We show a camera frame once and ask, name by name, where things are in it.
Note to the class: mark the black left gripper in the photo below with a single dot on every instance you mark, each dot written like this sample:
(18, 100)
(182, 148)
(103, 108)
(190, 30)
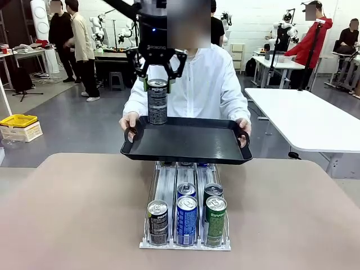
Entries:
(153, 33)

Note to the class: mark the person in red jacket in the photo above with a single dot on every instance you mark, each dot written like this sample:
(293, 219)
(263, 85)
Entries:
(309, 47)

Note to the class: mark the person's right forearm white sleeve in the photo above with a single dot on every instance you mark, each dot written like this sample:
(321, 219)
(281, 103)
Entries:
(136, 98)

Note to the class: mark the large white table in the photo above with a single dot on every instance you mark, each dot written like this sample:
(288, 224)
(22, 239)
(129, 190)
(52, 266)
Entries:
(309, 118)

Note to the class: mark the dark workbench desk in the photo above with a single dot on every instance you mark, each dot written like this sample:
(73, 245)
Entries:
(112, 57)

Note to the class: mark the person's left hand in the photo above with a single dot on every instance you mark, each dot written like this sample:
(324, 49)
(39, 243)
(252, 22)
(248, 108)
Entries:
(244, 125)

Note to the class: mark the white cluttered side table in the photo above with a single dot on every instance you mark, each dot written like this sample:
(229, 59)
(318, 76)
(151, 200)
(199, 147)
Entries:
(28, 53)

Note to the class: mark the black floor tripod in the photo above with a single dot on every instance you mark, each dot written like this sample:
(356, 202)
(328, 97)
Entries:
(24, 87)

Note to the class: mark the white drawer cabinet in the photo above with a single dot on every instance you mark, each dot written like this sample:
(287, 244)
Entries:
(237, 59)

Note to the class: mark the grey plastic stool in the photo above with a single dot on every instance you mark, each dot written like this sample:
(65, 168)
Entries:
(116, 80)

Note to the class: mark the person in white coat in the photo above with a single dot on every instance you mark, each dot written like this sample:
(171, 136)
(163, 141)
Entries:
(202, 84)

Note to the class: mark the blue beverage can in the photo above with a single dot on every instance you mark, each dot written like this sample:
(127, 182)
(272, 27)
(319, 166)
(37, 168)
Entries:
(186, 189)
(186, 222)

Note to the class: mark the green beverage can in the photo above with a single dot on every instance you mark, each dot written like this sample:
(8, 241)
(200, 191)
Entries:
(216, 225)
(213, 189)

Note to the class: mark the clear plastic container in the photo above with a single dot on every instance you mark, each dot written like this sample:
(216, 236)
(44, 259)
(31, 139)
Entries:
(12, 144)

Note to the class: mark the white humanoid robot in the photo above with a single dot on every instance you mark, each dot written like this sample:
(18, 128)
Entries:
(289, 28)

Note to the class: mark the seated person in black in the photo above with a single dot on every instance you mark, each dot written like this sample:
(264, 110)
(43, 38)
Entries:
(348, 38)

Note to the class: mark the person in black outfit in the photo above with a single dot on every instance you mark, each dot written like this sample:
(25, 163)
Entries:
(60, 33)

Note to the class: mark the person's left forearm white sleeve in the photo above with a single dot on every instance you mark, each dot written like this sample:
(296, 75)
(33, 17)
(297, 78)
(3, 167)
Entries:
(237, 104)

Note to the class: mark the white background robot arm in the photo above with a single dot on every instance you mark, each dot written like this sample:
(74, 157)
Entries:
(226, 19)
(97, 31)
(126, 32)

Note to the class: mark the white tower air conditioner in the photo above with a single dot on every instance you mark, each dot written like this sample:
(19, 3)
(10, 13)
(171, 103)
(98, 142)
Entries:
(42, 28)

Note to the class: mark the black plastic serving tray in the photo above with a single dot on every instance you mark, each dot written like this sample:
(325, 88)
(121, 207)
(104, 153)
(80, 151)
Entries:
(185, 140)

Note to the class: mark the black Pepsi can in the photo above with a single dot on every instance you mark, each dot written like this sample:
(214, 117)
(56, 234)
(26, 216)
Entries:
(158, 222)
(157, 104)

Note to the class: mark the yellow lidded white crate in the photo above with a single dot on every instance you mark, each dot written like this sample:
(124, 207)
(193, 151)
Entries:
(19, 126)

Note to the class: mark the person's right hand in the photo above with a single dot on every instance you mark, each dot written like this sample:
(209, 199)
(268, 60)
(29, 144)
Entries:
(129, 119)

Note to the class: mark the black camera tripod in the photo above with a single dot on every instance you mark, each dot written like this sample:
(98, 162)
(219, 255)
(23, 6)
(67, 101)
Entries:
(275, 56)

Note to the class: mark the black round floor object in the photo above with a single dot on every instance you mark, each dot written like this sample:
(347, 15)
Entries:
(294, 155)

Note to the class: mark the person in beige shirt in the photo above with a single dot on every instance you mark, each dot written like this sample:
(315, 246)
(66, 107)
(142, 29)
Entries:
(81, 42)

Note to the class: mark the white can dispenser rack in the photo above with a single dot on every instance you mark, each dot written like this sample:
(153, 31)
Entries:
(166, 177)

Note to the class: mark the person in black t-shirt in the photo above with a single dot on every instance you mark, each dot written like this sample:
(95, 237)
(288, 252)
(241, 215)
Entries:
(217, 31)

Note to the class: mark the black backpack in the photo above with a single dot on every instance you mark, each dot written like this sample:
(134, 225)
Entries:
(251, 67)

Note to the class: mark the white long background table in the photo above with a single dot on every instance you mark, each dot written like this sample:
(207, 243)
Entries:
(287, 63)

